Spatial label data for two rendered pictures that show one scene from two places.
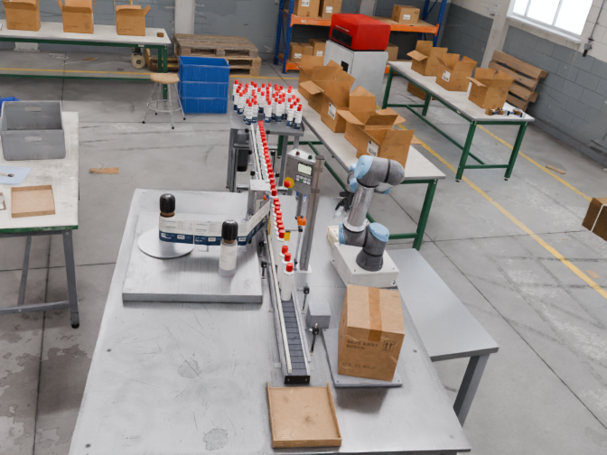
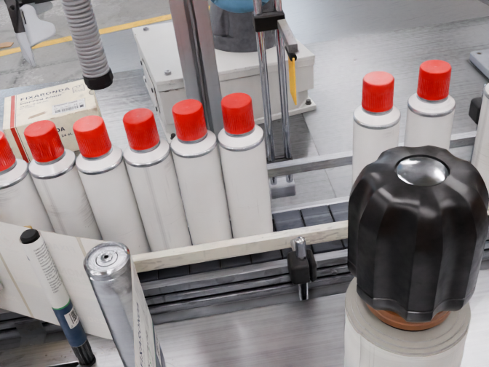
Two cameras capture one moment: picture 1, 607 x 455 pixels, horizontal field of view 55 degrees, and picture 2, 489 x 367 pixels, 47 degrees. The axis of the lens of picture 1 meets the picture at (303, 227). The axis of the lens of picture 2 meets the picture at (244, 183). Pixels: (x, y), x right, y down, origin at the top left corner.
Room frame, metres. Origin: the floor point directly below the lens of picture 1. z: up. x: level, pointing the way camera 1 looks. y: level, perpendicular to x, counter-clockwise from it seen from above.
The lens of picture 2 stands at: (2.55, 0.62, 1.38)
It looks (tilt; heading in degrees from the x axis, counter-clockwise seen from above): 38 degrees down; 279
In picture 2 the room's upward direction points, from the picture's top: 7 degrees counter-clockwise
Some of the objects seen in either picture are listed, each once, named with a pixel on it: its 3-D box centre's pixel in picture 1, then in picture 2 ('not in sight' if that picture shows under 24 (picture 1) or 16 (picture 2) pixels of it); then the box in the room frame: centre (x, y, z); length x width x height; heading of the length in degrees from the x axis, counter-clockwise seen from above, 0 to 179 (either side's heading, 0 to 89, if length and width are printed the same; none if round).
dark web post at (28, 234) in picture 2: not in sight; (61, 304); (2.80, 0.29, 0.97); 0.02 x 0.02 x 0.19
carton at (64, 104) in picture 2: (340, 237); (55, 119); (3.03, -0.23, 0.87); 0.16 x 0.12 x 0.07; 22
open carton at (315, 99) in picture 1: (325, 91); not in sight; (5.66, -0.02, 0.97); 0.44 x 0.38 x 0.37; 117
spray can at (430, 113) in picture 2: (285, 271); (426, 144); (2.42, 0.06, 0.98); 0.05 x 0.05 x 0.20
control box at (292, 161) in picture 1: (303, 172); not in sight; (2.75, 0.04, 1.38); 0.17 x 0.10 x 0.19; 67
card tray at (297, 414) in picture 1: (302, 412); not in sight; (1.65, -0.10, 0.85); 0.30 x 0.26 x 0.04; 12
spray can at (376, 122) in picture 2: (283, 264); (375, 156); (2.48, 0.08, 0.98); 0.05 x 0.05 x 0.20
